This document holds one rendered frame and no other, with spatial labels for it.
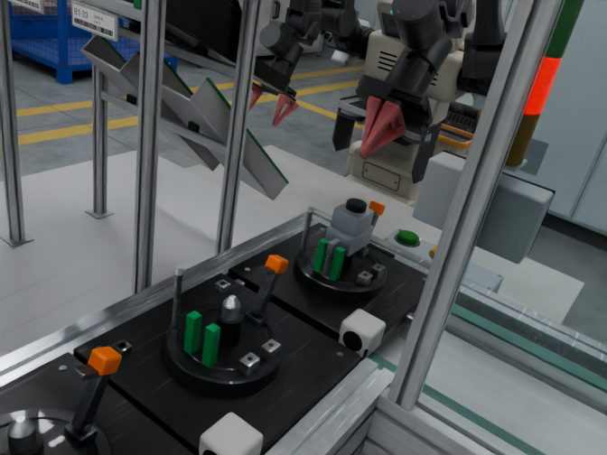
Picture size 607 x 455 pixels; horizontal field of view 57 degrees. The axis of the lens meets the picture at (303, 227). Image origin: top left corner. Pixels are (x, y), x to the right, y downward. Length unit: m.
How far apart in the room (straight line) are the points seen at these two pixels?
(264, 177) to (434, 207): 0.43
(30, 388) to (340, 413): 0.33
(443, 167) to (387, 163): 1.03
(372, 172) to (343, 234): 0.86
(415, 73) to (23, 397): 0.60
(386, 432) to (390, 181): 1.01
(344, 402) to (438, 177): 0.28
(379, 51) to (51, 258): 0.98
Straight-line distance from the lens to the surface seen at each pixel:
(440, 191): 0.59
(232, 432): 0.57
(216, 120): 0.85
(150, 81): 0.69
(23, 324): 0.90
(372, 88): 0.78
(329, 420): 0.65
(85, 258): 1.04
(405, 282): 0.88
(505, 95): 0.53
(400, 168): 1.59
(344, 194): 1.41
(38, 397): 0.63
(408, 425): 0.69
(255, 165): 0.93
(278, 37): 1.36
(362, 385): 0.70
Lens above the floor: 1.42
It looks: 28 degrees down
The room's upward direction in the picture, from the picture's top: 11 degrees clockwise
